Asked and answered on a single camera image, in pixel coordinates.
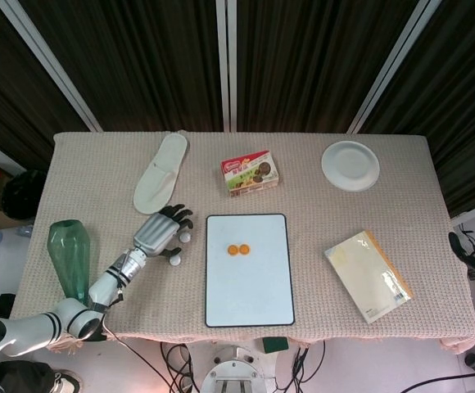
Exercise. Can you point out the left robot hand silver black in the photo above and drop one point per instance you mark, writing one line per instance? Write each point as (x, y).
(155, 235)

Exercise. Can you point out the right robot hand black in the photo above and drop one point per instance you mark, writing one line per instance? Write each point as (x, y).
(473, 264)

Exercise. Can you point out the orange round magnet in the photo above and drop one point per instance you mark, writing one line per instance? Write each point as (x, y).
(232, 249)
(244, 249)

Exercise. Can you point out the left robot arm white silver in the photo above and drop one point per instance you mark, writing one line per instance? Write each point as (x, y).
(106, 286)

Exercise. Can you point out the silver robot base column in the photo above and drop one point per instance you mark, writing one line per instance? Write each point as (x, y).
(237, 368)

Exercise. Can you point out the white rectangular board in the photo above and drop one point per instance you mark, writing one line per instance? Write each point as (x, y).
(250, 290)

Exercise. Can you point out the white cloth slipper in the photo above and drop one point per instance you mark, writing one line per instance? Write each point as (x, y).
(159, 180)

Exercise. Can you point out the green faceted vase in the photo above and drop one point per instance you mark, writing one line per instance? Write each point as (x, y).
(69, 258)

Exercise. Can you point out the yellow covered book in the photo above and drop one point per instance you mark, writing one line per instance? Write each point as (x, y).
(364, 274)

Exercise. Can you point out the red green cookie box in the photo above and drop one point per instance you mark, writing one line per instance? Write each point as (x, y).
(251, 174)

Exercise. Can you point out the black trash bin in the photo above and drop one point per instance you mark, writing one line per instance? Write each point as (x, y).
(20, 196)

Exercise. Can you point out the beige waffle tablecloth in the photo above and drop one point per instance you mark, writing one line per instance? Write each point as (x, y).
(323, 229)

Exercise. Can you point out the white paper plate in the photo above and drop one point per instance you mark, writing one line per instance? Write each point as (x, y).
(350, 165)

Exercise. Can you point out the dark green block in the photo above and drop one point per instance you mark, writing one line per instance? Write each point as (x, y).
(276, 345)

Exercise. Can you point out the white black sneaker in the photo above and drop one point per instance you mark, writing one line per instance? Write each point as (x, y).
(66, 382)

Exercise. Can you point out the dark pleated curtain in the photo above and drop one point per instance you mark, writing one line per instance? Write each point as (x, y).
(139, 61)

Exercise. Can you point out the black trouser leg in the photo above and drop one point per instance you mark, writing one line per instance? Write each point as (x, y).
(20, 376)

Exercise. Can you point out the white metal frame post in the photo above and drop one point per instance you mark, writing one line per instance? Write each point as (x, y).
(393, 61)
(53, 61)
(222, 61)
(232, 61)

